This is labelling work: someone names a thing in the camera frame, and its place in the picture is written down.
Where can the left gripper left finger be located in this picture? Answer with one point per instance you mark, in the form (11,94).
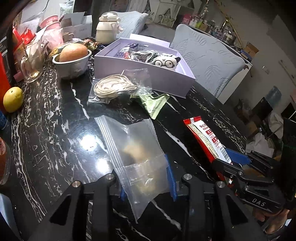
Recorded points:
(67,218)

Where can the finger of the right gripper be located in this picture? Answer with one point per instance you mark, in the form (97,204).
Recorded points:
(238,157)
(235,173)

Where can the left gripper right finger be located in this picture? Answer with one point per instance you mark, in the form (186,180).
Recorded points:
(212,210)

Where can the red white packet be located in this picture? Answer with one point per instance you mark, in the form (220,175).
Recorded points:
(208,141)

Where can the clear zip bag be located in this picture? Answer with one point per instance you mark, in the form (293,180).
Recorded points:
(137,159)

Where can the green paper packet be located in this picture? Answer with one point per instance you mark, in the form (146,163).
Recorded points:
(152,105)

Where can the white owl plush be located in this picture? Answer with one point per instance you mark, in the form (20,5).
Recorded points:
(166,61)

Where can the purple snack packet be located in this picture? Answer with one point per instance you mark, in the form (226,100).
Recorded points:
(125,52)

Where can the black white gingham scrunchie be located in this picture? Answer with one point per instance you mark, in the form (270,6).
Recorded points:
(144,56)

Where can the person right hand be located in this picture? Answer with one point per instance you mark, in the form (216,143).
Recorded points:
(277,220)

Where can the cardboard box on counter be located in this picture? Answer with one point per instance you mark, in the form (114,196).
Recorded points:
(251,50)

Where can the open lavender gift box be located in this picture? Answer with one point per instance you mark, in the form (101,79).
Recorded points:
(176,82)

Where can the yellow lemon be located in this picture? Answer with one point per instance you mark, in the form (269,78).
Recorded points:
(13,99)

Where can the red plastic container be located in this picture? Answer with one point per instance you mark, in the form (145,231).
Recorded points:
(4,84)

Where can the metal bowl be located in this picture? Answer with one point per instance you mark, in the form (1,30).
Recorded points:
(71,69)

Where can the glass mug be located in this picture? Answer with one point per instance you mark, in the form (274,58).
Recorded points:
(32,62)

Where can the round bread in bowl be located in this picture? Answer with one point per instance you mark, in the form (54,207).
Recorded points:
(73,52)

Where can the colourful candy wrapper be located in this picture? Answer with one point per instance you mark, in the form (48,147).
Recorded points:
(90,44)

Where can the cream thermos jug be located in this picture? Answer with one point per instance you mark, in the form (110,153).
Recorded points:
(107,28)

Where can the brown ceramic mug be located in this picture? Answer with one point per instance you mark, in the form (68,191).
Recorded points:
(67,37)

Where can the pink cup stack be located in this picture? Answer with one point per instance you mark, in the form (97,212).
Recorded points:
(52,32)

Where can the red foil bag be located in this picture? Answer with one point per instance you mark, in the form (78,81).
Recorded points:
(25,38)

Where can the white cardboard bottle box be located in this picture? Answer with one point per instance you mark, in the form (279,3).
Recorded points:
(78,24)

